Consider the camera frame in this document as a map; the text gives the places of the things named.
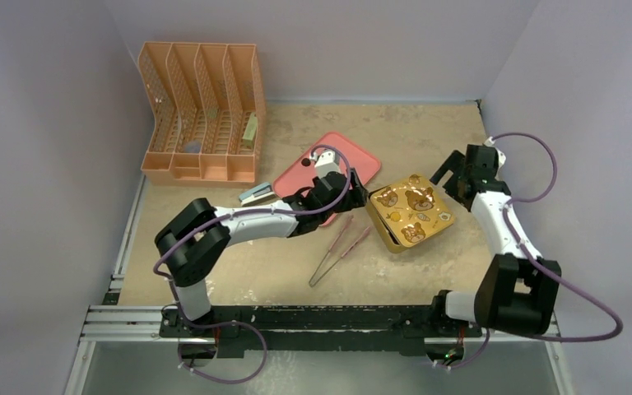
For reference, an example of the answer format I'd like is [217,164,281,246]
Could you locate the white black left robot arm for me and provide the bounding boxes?
[154,170,369,337]

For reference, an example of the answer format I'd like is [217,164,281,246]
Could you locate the orange plastic file organizer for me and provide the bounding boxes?
[137,41,267,188]

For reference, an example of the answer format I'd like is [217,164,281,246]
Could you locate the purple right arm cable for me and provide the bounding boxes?
[433,132,624,372]

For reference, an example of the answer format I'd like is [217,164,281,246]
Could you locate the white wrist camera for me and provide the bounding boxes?
[483,137,506,170]
[312,150,342,179]

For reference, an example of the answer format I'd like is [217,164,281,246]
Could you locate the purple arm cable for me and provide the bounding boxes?
[152,145,354,383]
[433,132,624,372]

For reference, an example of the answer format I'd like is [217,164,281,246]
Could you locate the green eraser block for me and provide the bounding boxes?
[241,112,258,149]

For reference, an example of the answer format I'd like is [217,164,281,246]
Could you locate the silver foil tray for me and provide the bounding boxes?
[366,174,455,250]

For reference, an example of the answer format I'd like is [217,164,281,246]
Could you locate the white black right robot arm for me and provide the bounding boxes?
[429,144,561,336]

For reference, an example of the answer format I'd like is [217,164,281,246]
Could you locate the pink plastic tray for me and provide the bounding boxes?
[272,130,383,228]

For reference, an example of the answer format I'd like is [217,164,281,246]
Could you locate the pink tongs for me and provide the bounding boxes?
[308,216,373,288]

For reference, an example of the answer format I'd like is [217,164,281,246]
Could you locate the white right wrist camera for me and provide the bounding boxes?
[483,137,506,170]

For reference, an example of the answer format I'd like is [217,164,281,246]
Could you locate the gold chocolate box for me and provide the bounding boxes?
[365,202,407,253]

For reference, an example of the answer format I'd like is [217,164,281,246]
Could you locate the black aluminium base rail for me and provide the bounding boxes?
[78,304,560,361]

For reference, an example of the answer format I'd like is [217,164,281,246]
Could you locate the grey blue stapler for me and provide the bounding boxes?
[239,182,276,207]

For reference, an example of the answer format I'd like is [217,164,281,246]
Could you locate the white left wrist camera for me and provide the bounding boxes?
[312,150,342,179]

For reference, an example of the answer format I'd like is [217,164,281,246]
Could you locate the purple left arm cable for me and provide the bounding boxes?
[152,145,354,383]

